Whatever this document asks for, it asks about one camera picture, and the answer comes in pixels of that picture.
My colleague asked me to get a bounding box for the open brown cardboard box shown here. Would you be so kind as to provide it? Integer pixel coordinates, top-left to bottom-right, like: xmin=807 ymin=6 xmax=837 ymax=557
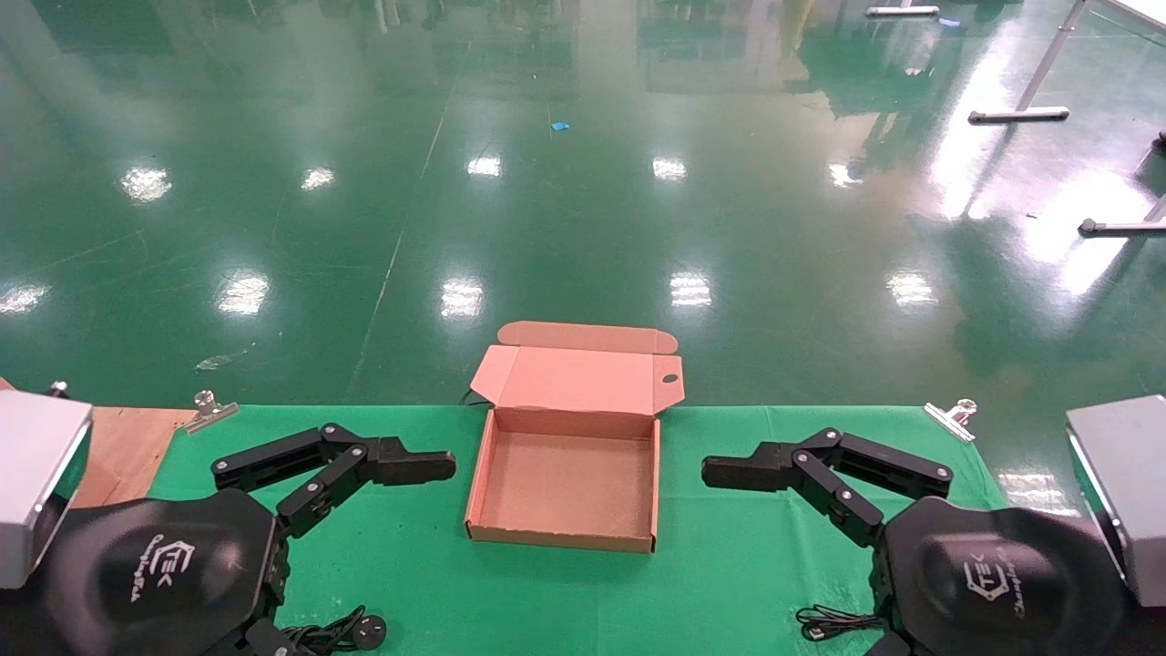
xmin=465 ymin=320 xmax=686 ymax=554

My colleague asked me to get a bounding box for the grey table leg with foot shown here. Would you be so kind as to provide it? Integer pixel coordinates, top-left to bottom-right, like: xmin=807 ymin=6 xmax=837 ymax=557
xmin=967 ymin=0 xmax=1090 ymax=125

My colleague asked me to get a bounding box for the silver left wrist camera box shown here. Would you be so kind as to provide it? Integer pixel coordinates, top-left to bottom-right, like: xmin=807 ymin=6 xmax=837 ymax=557
xmin=0 ymin=390 xmax=94 ymax=589

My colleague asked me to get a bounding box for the grey dark-tipped table foot bar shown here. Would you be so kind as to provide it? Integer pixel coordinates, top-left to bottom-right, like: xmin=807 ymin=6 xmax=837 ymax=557
xmin=1079 ymin=193 xmax=1166 ymax=239

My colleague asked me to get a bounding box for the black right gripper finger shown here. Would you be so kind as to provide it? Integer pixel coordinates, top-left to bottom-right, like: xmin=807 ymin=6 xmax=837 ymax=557
xmin=701 ymin=427 xmax=955 ymax=548

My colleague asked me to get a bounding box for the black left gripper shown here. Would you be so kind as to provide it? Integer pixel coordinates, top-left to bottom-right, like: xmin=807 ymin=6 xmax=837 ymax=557
xmin=36 ymin=489 xmax=297 ymax=656

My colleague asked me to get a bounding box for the black power cable with plug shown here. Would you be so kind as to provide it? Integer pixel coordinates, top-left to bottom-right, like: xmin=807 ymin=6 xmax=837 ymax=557
xmin=278 ymin=606 xmax=388 ymax=656

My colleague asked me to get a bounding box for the white table top corner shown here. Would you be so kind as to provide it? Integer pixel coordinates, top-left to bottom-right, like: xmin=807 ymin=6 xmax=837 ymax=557
xmin=1116 ymin=0 xmax=1166 ymax=36

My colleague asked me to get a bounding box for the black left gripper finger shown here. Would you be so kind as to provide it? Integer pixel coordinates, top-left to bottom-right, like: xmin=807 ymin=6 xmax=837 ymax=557
xmin=211 ymin=422 xmax=457 ymax=538

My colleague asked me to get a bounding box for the black wired computer mouse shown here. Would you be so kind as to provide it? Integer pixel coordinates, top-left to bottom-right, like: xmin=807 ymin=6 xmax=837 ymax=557
xmin=797 ymin=604 xmax=889 ymax=641

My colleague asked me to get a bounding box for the brown cardboard sheet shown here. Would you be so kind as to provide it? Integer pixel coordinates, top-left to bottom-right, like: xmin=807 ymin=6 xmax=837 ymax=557
xmin=0 ymin=378 xmax=197 ymax=508

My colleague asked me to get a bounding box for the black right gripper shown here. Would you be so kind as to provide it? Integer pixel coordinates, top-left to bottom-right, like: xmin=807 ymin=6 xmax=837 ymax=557
xmin=861 ymin=497 xmax=1130 ymax=656

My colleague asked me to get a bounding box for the green tablecloth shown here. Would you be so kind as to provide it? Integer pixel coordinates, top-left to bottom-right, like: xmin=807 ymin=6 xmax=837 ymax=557
xmin=148 ymin=404 xmax=1012 ymax=656

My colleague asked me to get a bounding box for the silver binder clip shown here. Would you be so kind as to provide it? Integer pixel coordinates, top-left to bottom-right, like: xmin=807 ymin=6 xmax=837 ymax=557
xmin=182 ymin=390 xmax=240 ymax=435
xmin=924 ymin=398 xmax=978 ymax=444

